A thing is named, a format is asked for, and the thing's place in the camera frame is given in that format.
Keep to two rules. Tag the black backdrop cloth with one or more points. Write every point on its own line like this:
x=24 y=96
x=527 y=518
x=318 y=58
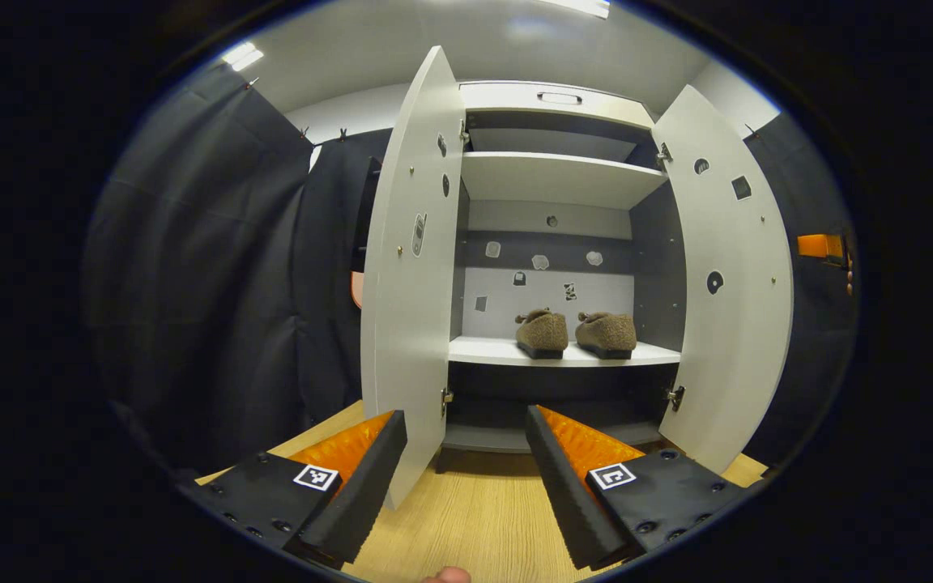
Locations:
x=207 y=283
x=815 y=340

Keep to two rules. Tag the white shoe cabinet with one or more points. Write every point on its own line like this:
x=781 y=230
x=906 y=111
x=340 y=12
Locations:
x=555 y=178

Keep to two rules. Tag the brown fuzzy shoe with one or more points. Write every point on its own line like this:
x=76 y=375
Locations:
x=608 y=334
x=542 y=334

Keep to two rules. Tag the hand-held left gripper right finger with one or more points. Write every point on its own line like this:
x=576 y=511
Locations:
x=560 y=486

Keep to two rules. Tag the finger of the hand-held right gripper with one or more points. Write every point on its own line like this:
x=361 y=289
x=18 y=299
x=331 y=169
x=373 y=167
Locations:
x=819 y=245

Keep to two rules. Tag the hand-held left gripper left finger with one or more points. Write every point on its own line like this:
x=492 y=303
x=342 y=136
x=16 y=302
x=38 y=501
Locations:
x=365 y=494

